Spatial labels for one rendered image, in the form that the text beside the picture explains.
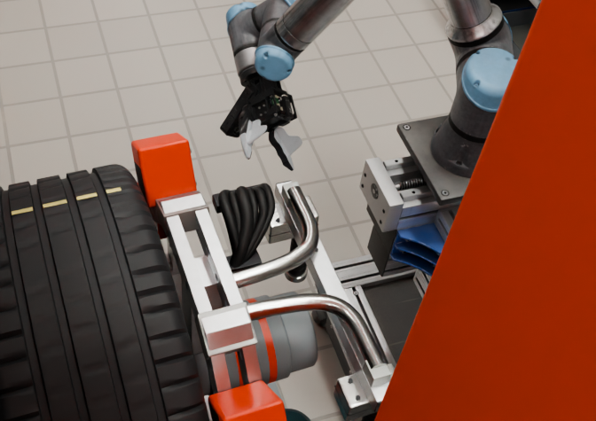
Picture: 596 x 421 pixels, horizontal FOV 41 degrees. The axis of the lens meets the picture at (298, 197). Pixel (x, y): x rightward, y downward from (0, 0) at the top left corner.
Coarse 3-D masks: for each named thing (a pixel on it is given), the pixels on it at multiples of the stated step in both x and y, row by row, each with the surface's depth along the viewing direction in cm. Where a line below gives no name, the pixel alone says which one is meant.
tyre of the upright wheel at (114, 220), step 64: (0, 192) 111; (64, 192) 108; (128, 192) 107; (0, 256) 97; (64, 256) 97; (128, 256) 98; (0, 320) 91; (64, 320) 93; (128, 320) 94; (0, 384) 89; (64, 384) 90; (128, 384) 92; (192, 384) 94
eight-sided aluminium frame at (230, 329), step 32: (192, 192) 116; (160, 224) 118; (192, 224) 112; (192, 256) 106; (224, 256) 107; (192, 288) 103; (224, 288) 104; (224, 320) 101; (224, 352) 100; (256, 352) 101; (224, 384) 100
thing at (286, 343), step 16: (256, 320) 124; (272, 320) 125; (288, 320) 126; (304, 320) 126; (256, 336) 123; (272, 336) 124; (288, 336) 125; (304, 336) 126; (272, 352) 123; (288, 352) 124; (304, 352) 126; (272, 368) 124; (288, 368) 126; (304, 368) 129; (208, 384) 122; (240, 384) 123
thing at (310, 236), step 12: (288, 192) 130; (300, 192) 130; (288, 204) 131; (300, 204) 128; (300, 216) 127; (312, 216) 127; (312, 228) 125; (312, 240) 124; (300, 252) 122; (312, 252) 123; (264, 264) 120; (276, 264) 120; (288, 264) 121; (300, 264) 122; (240, 276) 118; (252, 276) 119; (264, 276) 119; (276, 276) 121
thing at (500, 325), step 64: (576, 0) 30; (576, 64) 31; (512, 128) 36; (576, 128) 32; (512, 192) 37; (576, 192) 33; (448, 256) 45; (512, 256) 39; (576, 256) 34; (448, 320) 47; (512, 320) 40; (576, 320) 35; (448, 384) 49; (512, 384) 41; (576, 384) 36
